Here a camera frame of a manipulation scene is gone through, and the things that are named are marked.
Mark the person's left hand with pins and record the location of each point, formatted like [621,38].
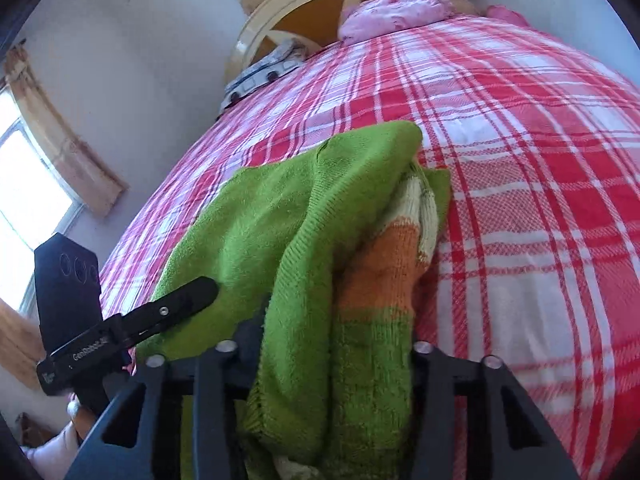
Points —
[81,420]

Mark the grey white patterned pillow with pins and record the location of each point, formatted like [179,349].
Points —
[265,72]

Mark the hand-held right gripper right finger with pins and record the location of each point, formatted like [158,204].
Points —
[425,366]

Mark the red white plaid blanket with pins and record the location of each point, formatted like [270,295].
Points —
[525,185]

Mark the bright window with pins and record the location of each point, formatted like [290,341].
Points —
[30,195]

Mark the pink cloth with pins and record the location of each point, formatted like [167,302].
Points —
[507,14]

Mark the cream wooden headboard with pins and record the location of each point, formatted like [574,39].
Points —
[300,15]

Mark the green orange knitted sweater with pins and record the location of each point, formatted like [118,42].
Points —
[300,270]

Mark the pink floral pillow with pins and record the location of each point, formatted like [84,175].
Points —
[395,12]

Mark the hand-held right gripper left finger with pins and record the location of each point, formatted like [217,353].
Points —
[247,352]

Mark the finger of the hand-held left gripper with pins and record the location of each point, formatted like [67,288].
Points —
[175,302]

